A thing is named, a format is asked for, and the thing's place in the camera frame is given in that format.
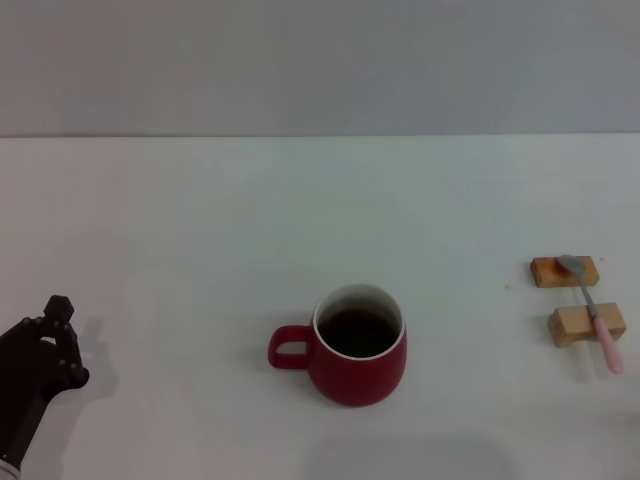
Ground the orange stained wooden block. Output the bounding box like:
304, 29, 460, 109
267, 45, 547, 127
529, 255, 600, 289

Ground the pink handled metal spoon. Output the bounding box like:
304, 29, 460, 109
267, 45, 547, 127
557, 254, 625, 375

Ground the red ceramic cup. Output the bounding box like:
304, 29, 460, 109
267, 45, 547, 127
267, 283, 409, 408

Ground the dark brown coffee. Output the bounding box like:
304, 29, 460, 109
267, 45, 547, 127
318, 308, 403, 359

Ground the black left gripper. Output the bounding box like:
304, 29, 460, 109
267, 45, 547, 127
0, 294, 91, 464

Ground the pale wooden block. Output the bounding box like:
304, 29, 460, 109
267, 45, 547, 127
547, 302, 628, 349

